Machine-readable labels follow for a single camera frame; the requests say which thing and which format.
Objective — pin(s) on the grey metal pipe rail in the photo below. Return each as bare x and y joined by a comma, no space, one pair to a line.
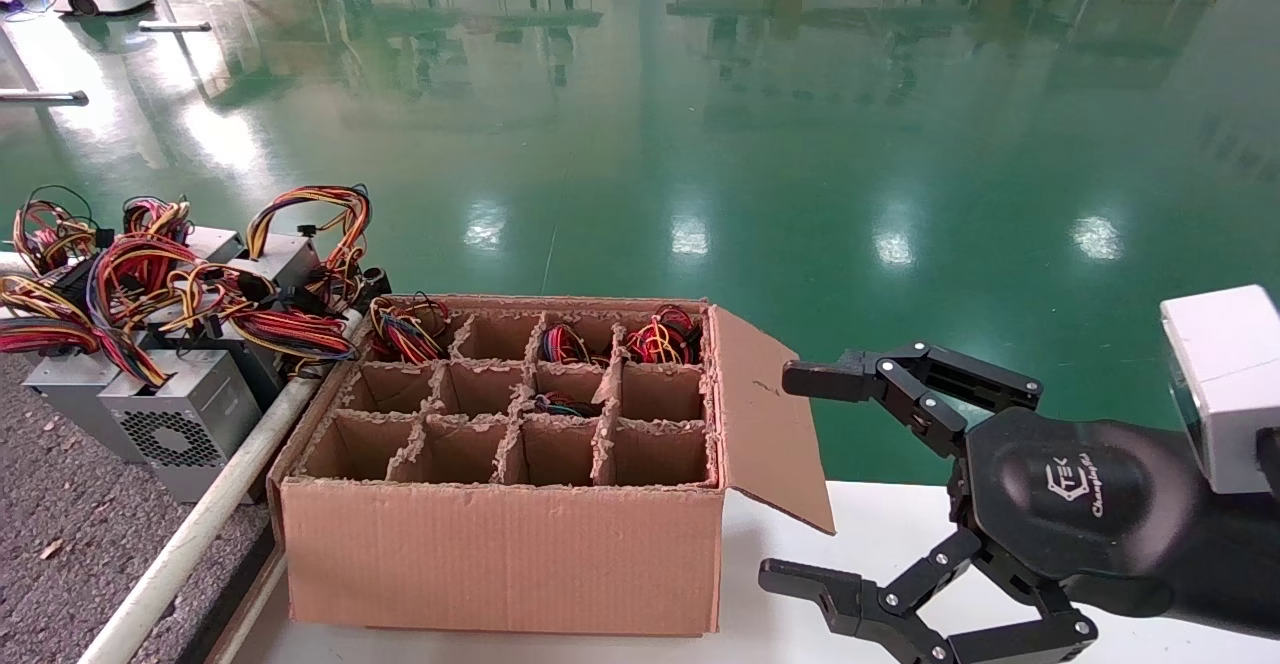
200,529

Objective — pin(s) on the cardboard divider grid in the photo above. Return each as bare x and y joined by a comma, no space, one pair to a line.
520,414

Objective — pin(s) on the dry brown leaf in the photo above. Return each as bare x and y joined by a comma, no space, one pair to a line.
51,549

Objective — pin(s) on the brown cardboard box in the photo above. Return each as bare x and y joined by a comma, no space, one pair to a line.
500,564

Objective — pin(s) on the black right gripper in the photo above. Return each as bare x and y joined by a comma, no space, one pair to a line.
1070,504

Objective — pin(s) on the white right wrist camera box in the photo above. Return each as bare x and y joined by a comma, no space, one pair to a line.
1225,384

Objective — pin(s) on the small purple object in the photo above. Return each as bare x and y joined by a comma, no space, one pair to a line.
12,6

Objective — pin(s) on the silver power supply unit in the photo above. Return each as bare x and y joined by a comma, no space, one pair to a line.
280,259
212,242

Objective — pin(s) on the plain grey power supply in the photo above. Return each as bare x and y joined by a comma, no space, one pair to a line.
75,394

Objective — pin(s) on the black round connector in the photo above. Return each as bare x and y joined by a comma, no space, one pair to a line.
375,284

